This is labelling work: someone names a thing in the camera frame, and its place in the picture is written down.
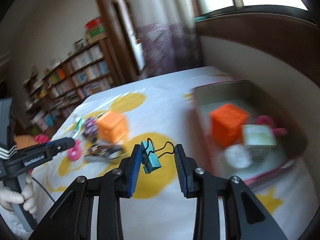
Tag purple leopard scrunchie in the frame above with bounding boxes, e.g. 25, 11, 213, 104
83, 116, 98, 138

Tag white plastic cap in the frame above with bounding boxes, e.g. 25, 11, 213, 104
224, 144, 253, 169

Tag teal binder clip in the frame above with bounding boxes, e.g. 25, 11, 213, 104
140, 138, 175, 174

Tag left hand white glove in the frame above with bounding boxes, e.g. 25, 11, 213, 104
1, 172, 37, 214

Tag red pink cushion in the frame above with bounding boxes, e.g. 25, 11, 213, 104
13, 133, 51, 149

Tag large metal spring clamp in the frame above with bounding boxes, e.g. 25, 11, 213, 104
83, 144, 126, 163

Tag wooden bookshelf with books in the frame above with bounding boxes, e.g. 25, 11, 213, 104
22, 37, 121, 135

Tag green white carton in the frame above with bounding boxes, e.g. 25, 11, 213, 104
241, 125, 277, 161

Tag orange cube in box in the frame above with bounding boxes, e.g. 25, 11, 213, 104
209, 103, 250, 148

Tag stacked boxes on shelf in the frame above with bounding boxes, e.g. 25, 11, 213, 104
85, 17, 107, 44

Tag purple patterned curtain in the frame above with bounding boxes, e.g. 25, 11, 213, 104
130, 0, 203, 77

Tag dark wooden headboard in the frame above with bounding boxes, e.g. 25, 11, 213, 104
196, 13, 319, 85

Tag pink ring toy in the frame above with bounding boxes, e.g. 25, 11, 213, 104
67, 139, 82, 161

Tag black cable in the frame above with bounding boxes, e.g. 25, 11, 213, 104
31, 177, 56, 203

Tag wooden door frame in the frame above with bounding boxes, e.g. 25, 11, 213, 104
92, 0, 148, 82

